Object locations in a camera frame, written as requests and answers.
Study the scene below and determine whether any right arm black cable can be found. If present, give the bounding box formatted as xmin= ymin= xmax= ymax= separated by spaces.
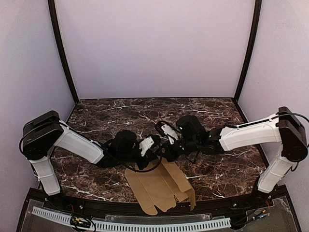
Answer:
xmin=275 ymin=112 xmax=309 ymax=148

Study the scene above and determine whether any white slotted cable duct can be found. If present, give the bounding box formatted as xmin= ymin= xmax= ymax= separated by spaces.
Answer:
xmin=31 ymin=206 xmax=231 ymax=232

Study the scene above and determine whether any brown cardboard box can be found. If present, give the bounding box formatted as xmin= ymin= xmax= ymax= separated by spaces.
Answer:
xmin=125 ymin=158 xmax=196 ymax=216

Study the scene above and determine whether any right black frame post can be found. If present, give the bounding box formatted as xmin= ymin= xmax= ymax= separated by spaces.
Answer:
xmin=234 ymin=0 xmax=262 ymax=102

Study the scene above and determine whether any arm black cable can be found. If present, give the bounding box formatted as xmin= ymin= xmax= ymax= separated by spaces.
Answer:
xmin=106 ymin=145 xmax=163 ymax=174
xmin=275 ymin=112 xmax=309 ymax=148

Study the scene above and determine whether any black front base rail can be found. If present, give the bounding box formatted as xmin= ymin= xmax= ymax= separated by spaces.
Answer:
xmin=44 ymin=194 xmax=270 ymax=217

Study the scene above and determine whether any small green circuit board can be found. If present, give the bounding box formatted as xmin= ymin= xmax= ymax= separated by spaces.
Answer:
xmin=70 ymin=216 xmax=91 ymax=228

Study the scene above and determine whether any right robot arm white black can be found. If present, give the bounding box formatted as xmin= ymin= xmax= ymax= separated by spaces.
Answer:
xmin=156 ymin=107 xmax=309 ymax=194

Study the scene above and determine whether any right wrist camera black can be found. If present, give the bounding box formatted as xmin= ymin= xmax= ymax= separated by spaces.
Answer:
xmin=155 ymin=120 xmax=179 ymax=145

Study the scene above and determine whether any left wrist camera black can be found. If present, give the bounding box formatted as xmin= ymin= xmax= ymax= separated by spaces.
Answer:
xmin=139 ymin=135 xmax=161 ymax=157

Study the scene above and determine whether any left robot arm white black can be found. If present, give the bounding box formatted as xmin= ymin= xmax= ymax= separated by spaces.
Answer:
xmin=19 ymin=110 xmax=160 ymax=196

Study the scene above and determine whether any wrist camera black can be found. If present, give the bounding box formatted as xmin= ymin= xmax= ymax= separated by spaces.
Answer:
xmin=139 ymin=135 xmax=161 ymax=157
xmin=155 ymin=120 xmax=179 ymax=145

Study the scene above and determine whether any left black frame post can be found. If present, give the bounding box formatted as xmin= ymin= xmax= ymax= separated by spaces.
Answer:
xmin=47 ymin=0 xmax=79 ymax=104

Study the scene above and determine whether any black frame post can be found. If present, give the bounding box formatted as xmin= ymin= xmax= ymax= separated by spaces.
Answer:
xmin=47 ymin=0 xmax=79 ymax=104
xmin=234 ymin=0 xmax=262 ymax=102

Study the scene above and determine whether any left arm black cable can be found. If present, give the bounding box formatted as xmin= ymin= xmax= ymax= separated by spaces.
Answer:
xmin=106 ymin=145 xmax=163 ymax=174

